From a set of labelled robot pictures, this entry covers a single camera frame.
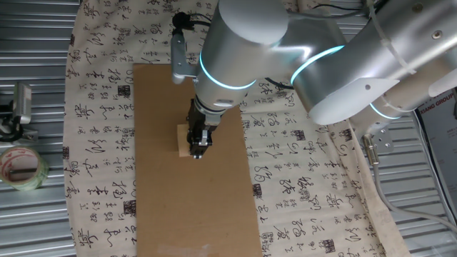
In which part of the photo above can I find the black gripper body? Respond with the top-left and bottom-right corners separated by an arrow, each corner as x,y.
186,99 -> 225,139

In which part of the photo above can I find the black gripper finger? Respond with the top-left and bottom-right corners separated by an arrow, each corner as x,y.
189,128 -> 214,160

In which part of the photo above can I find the brown cardboard sheet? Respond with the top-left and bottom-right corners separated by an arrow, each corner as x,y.
132,62 -> 264,257

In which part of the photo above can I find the white calligraphy print cloth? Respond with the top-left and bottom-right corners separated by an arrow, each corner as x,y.
62,0 -> 411,257

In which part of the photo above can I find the clear packing tape roll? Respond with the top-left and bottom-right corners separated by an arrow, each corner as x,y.
0,145 -> 50,192

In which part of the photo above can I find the white zip tie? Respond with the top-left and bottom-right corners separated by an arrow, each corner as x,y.
366,0 -> 417,76

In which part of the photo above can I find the dark printed poster board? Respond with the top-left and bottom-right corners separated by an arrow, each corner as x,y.
415,91 -> 457,218

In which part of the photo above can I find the black round cable plug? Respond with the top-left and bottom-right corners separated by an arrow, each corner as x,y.
171,11 -> 196,36

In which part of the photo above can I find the metal cable connector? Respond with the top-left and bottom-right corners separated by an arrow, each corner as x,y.
360,133 -> 381,166

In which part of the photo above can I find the silver finned camera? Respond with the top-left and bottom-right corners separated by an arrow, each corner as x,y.
11,81 -> 33,125

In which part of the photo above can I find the silver metal bracket plate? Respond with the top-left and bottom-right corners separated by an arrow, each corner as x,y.
366,122 -> 395,155

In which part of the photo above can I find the thick grey cable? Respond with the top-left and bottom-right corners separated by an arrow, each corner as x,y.
371,162 -> 457,235

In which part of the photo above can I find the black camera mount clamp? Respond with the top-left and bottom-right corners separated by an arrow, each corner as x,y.
0,103 -> 39,143

